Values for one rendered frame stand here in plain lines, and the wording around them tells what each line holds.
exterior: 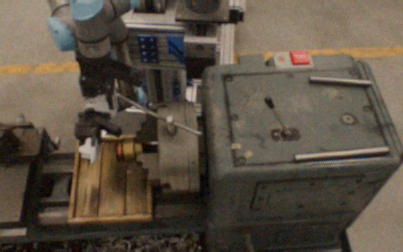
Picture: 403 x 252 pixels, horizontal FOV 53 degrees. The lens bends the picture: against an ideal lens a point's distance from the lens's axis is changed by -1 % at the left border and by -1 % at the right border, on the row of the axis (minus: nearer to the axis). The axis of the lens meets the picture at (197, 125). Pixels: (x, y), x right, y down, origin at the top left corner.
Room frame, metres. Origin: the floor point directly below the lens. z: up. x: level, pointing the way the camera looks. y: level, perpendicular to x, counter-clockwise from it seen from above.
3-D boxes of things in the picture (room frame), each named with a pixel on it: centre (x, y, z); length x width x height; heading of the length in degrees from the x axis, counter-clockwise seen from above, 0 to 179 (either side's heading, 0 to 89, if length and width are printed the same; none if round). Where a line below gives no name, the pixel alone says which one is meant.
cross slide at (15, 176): (0.73, 0.71, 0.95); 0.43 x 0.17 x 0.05; 4
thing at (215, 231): (0.80, -0.32, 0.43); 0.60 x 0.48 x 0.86; 94
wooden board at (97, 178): (0.74, 0.33, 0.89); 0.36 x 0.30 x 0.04; 4
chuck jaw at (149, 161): (0.66, 0.15, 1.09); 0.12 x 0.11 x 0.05; 4
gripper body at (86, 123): (0.84, 0.39, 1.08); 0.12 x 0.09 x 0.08; 4
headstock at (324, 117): (0.80, -0.32, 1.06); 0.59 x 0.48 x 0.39; 94
